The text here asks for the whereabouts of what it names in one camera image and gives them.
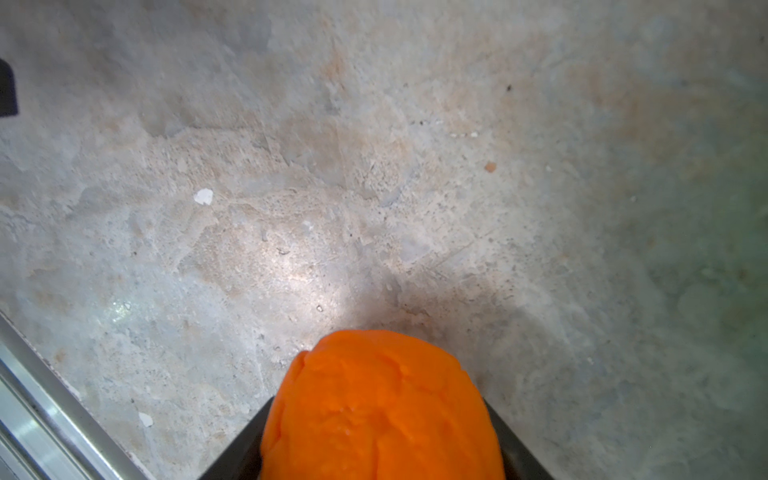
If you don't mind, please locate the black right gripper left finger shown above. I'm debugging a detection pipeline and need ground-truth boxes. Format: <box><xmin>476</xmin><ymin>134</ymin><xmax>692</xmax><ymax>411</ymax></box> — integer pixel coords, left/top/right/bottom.
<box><xmin>199</xmin><ymin>397</ymin><xmax>274</xmax><ymax>480</ymax></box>

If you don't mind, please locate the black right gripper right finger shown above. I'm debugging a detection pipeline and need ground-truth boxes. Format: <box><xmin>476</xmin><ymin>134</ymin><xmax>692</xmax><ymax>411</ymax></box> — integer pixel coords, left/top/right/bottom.
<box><xmin>485</xmin><ymin>400</ymin><xmax>553</xmax><ymax>480</ymax></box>

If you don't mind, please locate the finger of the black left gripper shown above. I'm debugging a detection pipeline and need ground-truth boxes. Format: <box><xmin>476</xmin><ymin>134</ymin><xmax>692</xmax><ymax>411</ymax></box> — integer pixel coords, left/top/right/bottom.
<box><xmin>0</xmin><ymin>59</ymin><xmax>18</xmax><ymax>117</ymax></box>

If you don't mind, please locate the netted orange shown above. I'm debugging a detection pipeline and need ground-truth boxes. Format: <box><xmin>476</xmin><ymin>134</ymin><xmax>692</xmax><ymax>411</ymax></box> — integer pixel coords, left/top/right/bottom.
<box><xmin>260</xmin><ymin>330</ymin><xmax>505</xmax><ymax>479</ymax></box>

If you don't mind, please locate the aluminium front rail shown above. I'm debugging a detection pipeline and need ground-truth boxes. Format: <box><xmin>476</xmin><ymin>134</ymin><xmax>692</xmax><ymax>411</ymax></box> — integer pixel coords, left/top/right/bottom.
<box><xmin>1</xmin><ymin>317</ymin><xmax>147</xmax><ymax>479</ymax></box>

